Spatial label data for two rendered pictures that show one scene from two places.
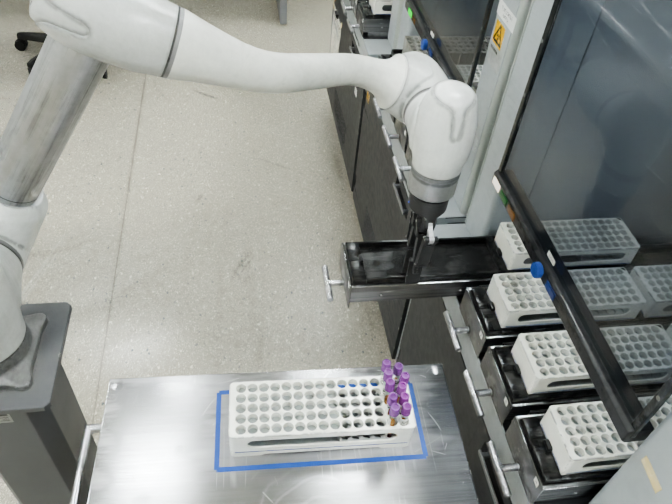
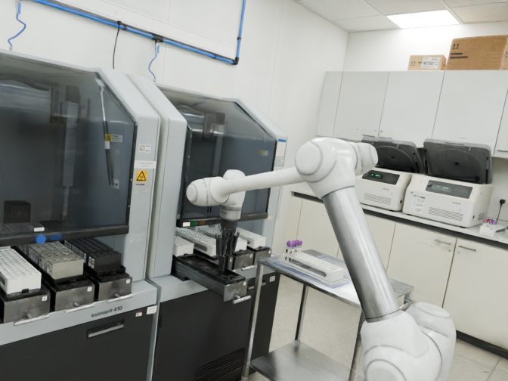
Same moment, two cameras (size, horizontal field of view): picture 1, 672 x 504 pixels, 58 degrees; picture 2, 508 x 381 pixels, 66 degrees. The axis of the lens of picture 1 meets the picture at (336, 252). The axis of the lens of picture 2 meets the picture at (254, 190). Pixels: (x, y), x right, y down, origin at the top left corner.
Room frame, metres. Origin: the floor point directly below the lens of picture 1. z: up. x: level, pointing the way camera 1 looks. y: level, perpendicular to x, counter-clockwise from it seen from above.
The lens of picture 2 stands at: (1.82, 1.24, 1.42)
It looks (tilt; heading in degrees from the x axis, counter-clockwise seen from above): 8 degrees down; 234
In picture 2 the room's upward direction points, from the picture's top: 8 degrees clockwise
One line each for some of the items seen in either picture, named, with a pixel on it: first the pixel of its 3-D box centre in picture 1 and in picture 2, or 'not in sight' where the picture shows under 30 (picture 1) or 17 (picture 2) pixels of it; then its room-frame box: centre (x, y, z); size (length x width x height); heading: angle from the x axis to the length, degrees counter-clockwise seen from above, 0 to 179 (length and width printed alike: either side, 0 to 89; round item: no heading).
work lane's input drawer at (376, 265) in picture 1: (483, 265); (188, 264); (0.98, -0.34, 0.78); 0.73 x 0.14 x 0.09; 102
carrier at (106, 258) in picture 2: not in sight; (106, 261); (1.38, -0.26, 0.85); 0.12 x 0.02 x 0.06; 12
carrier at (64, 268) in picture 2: not in sight; (66, 268); (1.53, -0.23, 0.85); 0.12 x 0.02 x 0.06; 13
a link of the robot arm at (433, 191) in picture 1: (433, 178); (230, 212); (0.90, -0.16, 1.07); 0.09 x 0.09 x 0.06
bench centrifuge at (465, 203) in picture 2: not in sight; (451, 181); (-1.64, -0.55, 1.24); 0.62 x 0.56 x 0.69; 13
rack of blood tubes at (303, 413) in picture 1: (320, 414); (311, 265); (0.52, 0.00, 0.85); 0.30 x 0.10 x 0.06; 100
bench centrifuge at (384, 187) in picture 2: not in sight; (388, 172); (-1.51, -1.12, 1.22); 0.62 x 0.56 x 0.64; 10
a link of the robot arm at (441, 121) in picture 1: (443, 124); (231, 187); (0.91, -0.16, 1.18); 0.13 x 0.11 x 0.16; 14
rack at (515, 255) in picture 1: (565, 244); (166, 242); (1.02, -0.51, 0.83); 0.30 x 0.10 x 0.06; 102
